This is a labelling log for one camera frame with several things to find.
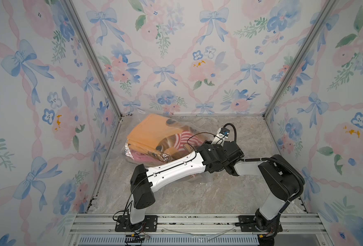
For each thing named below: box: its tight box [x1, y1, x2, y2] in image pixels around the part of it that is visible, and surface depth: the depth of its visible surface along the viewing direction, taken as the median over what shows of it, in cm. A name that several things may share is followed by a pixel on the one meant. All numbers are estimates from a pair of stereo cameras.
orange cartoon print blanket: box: [126, 113, 206, 161], surface depth 86 cm
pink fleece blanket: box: [130, 149, 166, 165], surface depth 85 cm
